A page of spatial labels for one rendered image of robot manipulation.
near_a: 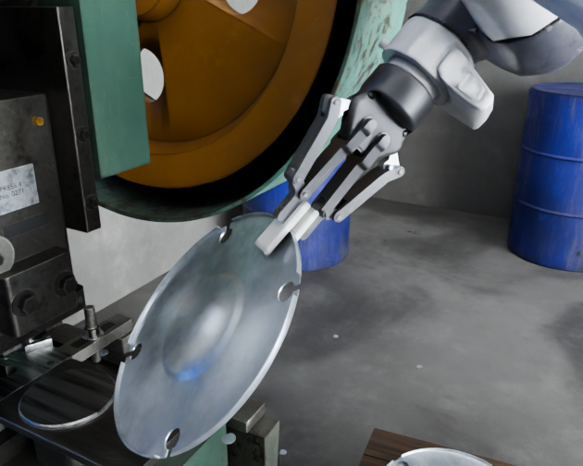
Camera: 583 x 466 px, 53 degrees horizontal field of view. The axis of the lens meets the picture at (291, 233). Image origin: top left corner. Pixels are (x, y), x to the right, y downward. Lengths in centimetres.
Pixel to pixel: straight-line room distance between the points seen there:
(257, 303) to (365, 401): 153
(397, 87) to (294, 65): 27
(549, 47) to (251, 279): 36
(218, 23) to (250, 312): 52
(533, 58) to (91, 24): 50
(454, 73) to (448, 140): 329
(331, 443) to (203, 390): 135
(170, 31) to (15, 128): 36
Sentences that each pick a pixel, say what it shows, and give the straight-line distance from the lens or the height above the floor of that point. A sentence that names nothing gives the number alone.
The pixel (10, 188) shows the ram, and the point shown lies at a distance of 77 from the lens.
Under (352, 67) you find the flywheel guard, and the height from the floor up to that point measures 119.
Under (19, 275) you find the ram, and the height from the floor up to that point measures 97.
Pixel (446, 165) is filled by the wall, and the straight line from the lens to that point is 395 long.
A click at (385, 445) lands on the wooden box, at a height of 35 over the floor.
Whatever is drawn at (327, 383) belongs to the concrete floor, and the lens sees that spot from 217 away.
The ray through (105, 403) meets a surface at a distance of 83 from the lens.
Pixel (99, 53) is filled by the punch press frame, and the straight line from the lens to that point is 79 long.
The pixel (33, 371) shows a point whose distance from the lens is 94.
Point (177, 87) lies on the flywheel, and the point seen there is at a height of 114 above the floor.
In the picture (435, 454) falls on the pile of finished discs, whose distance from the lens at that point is 136.
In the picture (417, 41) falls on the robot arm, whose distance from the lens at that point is 63.
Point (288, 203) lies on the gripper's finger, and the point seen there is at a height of 108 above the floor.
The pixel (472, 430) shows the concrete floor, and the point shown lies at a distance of 205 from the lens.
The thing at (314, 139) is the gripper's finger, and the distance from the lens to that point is 60.
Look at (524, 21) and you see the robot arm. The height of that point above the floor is 126.
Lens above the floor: 127
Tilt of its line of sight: 21 degrees down
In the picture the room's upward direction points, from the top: straight up
